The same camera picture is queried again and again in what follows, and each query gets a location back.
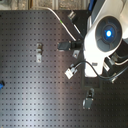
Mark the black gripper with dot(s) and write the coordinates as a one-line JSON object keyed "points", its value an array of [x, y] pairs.
{"points": [[70, 45]]}

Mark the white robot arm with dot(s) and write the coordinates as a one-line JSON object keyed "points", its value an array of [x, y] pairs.
{"points": [[106, 28]]}

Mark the grey clamp middle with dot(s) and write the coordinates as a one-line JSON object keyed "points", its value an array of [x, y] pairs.
{"points": [[76, 53]]}

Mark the grey clamp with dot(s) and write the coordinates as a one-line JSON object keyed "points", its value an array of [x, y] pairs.
{"points": [[88, 99], [72, 16], [76, 53]]}

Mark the grey clamp upper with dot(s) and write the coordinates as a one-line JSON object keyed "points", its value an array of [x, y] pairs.
{"points": [[72, 16]]}

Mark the black perforated breadboard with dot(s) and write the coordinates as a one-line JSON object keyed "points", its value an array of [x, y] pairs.
{"points": [[39, 95]]}

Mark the grey clamp lower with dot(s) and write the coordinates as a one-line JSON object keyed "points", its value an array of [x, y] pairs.
{"points": [[88, 99]]}

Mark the metal cable clip bracket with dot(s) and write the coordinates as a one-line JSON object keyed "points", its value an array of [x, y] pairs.
{"points": [[39, 52]]}

